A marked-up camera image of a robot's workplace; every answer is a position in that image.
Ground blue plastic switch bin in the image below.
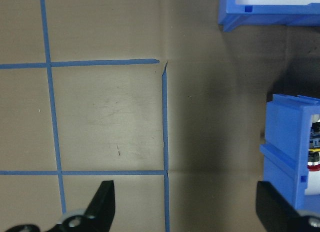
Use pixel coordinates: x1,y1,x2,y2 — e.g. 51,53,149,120
258,93,320,210

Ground blue plastic capacitor bin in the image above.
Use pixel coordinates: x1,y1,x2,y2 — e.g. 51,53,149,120
217,0,320,33

